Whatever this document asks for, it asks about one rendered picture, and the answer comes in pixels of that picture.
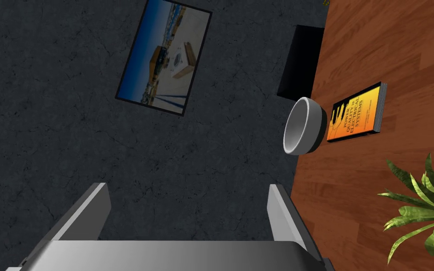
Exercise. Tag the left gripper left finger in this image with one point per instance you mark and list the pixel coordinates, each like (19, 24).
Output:
(85, 214)

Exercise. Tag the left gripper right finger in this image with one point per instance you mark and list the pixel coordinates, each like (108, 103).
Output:
(285, 218)

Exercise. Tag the grey bowl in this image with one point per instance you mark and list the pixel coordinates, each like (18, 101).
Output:
(303, 126)

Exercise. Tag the orange and black book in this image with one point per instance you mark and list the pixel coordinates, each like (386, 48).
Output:
(356, 113)

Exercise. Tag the green leafy plant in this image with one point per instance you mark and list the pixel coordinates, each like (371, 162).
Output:
(426, 203)

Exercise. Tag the black box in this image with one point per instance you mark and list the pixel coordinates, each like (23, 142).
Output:
(300, 62)

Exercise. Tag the framed landscape picture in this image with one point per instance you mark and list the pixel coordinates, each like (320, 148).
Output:
(164, 56)

